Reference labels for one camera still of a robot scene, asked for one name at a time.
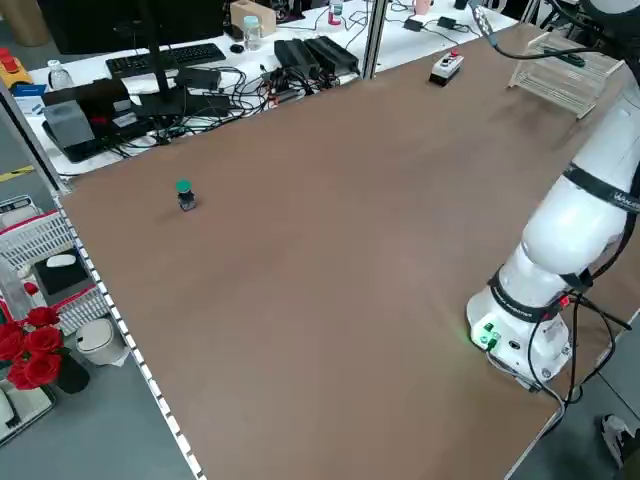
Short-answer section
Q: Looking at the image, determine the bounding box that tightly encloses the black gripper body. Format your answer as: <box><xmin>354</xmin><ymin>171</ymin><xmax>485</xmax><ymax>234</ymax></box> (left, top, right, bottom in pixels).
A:
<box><xmin>561</xmin><ymin>11</ymin><xmax>610</xmax><ymax>50</ymax></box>

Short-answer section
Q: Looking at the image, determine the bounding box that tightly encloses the white push-button control box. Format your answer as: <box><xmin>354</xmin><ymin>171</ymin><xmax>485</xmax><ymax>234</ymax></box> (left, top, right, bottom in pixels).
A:
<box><xmin>428</xmin><ymin>49</ymin><xmax>464</xmax><ymax>88</ymax></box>

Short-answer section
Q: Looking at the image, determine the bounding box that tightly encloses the black power brick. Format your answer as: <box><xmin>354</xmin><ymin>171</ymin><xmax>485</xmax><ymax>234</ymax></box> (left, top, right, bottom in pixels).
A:
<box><xmin>273</xmin><ymin>38</ymin><xmax>322</xmax><ymax>77</ymax></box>
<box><xmin>304</xmin><ymin>35</ymin><xmax>361</xmax><ymax>74</ymax></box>

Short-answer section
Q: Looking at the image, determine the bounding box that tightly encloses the light wooden box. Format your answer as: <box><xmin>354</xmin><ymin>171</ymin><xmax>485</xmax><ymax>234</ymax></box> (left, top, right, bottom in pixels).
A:
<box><xmin>229</xmin><ymin>0</ymin><xmax>278</xmax><ymax>38</ymax></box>

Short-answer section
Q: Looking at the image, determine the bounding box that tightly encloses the glass jar with blue lid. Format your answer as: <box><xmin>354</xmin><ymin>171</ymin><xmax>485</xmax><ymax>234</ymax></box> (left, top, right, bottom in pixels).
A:
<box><xmin>241</xmin><ymin>14</ymin><xmax>263</xmax><ymax>52</ymax></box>

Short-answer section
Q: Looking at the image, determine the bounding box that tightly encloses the person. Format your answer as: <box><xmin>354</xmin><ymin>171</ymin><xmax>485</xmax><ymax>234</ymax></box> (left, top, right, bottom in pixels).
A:
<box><xmin>600</xmin><ymin>413</ymin><xmax>640</xmax><ymax>472</ymax></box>

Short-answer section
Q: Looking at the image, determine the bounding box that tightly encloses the black keyboard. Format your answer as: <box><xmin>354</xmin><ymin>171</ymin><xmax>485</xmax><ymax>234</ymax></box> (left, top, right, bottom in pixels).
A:
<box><xmin>104</xmin><ymin>42</ymin><xmax>228</xmax><ymax>79</ymax></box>

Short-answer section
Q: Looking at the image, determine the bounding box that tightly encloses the black monitor stand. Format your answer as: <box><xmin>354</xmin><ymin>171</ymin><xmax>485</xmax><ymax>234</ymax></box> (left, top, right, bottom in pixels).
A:
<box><xmin>131</xmin><ymin>0</ymin><xmax>232</xmax><ymax>120</ymax></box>

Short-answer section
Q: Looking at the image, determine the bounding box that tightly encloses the black monitor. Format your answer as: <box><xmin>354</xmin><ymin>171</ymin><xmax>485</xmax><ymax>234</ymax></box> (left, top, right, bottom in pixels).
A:
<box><xmin>36</xmin><ymin>0</ymin><xmax>227</xmax><ymax>57</ymax></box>

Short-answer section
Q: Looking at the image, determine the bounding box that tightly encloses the black desk tray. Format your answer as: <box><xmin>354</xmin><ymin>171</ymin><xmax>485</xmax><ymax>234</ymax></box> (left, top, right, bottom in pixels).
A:
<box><xmin>41</xmin><ymin>77</ymin><xmax>157</xmax><ymax>164</ymax></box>

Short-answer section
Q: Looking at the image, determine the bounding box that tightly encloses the clear plastic water bottle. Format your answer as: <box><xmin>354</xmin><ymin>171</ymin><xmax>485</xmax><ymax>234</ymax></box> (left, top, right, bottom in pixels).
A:
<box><xmin>46</xmin><ymin>58</ymin><xmax>77</xmax><ymax>92</ymax></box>

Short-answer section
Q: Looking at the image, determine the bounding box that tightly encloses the grey tissue box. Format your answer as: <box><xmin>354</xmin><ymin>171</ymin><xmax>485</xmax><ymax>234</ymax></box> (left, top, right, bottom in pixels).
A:
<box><xmin>41</xmin><ymin>99</ymin><xmax>95</xmax><ymax>150</ymax></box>

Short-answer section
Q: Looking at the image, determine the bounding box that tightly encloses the brown cardboard roll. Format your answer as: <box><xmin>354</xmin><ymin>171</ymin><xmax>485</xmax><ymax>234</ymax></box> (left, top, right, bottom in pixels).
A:
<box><xmin>0</xmin><ymin>0</ymin><xmax>52</xmax><ymax>47</ymax></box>

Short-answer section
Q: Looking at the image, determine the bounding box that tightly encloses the blue and white carton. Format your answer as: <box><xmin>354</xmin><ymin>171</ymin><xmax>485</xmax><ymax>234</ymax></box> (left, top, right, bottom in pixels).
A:
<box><xmin>11</xmin><ymin>81</ymin><xmax>49</xmax><ymax>117</ymax></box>

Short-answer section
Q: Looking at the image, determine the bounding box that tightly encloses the small white lidded bin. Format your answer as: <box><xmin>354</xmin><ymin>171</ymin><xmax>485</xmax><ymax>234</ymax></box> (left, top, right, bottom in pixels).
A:
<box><xmin>74</xmin><ymin>317</ymin><xmax>130</xmax><ymax>367</ymax></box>

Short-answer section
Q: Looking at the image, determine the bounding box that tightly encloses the black flat box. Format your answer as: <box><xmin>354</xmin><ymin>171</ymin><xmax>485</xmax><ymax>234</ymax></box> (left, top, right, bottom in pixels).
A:
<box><xmin>31</xmin><ymin>256</ymin><xmax>97</xmax><ymax>297</ymax></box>

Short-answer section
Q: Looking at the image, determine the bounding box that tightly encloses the white plastic basket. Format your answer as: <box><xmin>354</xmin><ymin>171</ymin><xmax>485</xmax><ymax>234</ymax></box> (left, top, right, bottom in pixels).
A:
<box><xmin>0</xmin><ymin>209</ymin><xmax>120</xmax><ymax>337</ymax></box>

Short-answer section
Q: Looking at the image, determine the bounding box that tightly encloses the black vase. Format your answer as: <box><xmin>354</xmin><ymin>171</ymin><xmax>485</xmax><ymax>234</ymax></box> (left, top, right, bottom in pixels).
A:
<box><xmin>51</xmin><ymin>351</ymin><xmax>92</xmax><ymax>396</ymax></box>

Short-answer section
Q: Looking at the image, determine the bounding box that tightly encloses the red rose bouquet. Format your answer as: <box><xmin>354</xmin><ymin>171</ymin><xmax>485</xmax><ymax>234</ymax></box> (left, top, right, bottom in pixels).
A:
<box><xmin>0</xmin><ymin>281</ymin><xmax>65</xmax><ymax>392</ymax></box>

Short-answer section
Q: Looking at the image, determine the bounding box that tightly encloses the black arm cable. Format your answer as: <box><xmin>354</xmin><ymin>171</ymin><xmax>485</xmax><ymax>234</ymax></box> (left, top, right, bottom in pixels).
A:
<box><xmin>469</xmin><ymin>0</ymin><xmax>640</xmax><ymax>102</ymax></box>

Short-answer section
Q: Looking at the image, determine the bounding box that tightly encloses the white wire rack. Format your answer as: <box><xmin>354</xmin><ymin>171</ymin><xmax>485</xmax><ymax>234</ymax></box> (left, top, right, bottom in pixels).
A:
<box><xmin>506</xmin><ymin>31</ymin><xmax>627</xmax><ymax>121</ymax></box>

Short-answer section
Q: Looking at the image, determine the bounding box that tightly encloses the aluminium frame post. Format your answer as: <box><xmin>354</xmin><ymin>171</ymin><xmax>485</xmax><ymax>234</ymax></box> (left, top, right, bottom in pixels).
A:
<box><xmin>361</xmin><ymin>0</ymin><xmax>389</xmax><ymax>81</ymax></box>
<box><xmin>0</xmin><ymin>78</ymin><xmax>70</xmax><ymax>195</ymax></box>

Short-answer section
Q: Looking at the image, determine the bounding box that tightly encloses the black base cable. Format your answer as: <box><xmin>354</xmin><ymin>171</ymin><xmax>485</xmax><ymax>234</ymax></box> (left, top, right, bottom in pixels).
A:
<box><xmin>528</xmin><ymin>288</ymin><xmax>634</xmax><ymax>407</ymax></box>

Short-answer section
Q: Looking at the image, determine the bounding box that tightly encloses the green mushroom pushbutton switch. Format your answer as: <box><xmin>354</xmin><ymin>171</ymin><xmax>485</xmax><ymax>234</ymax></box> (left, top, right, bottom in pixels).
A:
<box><xmin>175</xmin><ymin>179</ymin><xmax>199</xmax><ymax>214</ymax></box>

